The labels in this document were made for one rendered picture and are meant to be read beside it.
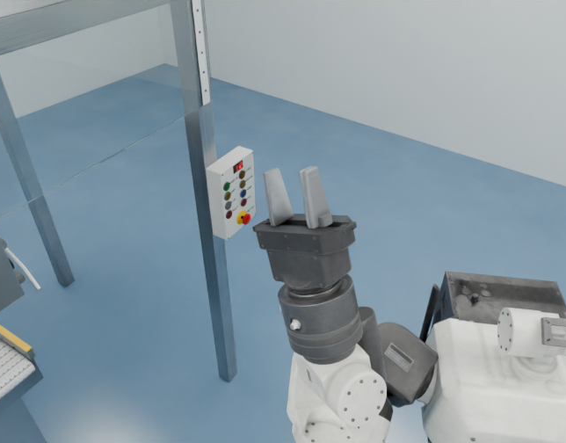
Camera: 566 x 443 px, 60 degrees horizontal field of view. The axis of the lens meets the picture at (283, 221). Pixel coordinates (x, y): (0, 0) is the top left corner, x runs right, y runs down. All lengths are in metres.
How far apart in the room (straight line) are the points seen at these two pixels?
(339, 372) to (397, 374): 0.23
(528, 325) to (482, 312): 0.16
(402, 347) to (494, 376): 0.14
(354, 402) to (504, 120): 3.37
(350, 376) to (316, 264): 0.13
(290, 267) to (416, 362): 0.33
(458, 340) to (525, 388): 0.11
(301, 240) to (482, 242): 2.68
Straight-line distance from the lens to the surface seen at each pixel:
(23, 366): 1.45
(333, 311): 0.53
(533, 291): 0.98
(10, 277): 1.25
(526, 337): 0.75
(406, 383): 0.79
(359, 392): 0.57
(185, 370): 2.34
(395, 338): 0.79
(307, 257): 0.51
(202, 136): 1.45
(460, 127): 3.94
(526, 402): 0.82
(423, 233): 3.10
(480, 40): 3.72
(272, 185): 0.54
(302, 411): 0.66
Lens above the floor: 1.87
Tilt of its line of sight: 38 degrees down
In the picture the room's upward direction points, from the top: straight up
